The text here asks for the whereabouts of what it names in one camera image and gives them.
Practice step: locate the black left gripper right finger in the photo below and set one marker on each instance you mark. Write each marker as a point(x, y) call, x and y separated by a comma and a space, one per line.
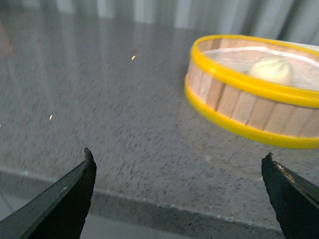
point(294, 199)

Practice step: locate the grey pleated curtain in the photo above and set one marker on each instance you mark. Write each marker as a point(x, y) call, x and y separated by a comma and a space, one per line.
point(286, 20)

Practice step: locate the white steamed bun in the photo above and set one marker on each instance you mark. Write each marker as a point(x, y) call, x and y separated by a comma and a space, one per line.
point(273, 69)

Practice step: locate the yellow-rimmed wooden steamer basket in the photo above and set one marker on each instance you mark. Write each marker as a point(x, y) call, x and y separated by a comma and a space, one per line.
point(262, 111)

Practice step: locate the white steamer liner cloth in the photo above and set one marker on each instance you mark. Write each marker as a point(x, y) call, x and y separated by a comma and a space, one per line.
point(306, 70)

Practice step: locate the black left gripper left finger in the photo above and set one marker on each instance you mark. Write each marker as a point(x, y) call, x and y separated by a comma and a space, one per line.
point(60, 211)

